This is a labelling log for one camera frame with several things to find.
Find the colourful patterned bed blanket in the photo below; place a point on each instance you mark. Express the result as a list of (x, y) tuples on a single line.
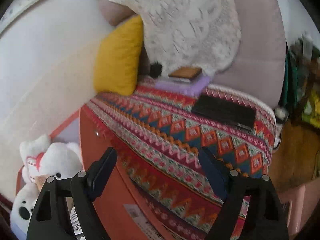
[(158, 139)]

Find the white bear plush checkered shirt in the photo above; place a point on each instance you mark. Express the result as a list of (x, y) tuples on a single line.
[(22, 209)]

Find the yellow cushion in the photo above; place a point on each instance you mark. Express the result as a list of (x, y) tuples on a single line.
[(117, 61)]

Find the orange storage box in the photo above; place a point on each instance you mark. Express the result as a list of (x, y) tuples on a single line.
[(107, 204)]

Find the purple cloth pad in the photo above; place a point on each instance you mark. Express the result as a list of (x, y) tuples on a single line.
[(193, 88)]

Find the pink plastic crate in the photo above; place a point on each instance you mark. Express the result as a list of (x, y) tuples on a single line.
[(294, 210)]

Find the brown notebook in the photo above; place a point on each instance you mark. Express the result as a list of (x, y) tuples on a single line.
[(186, 72)]

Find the pink grey armchair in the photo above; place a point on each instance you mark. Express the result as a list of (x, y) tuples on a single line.
[(258, 67)]

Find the white fluffy throw blanket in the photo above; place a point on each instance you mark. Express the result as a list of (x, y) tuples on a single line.
[(184, 33)]

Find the black flat case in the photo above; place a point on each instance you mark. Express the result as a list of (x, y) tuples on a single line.
[(225, 112)]

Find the white plush rabbit toy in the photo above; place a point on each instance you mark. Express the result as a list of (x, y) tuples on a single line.
[(43, 157)]

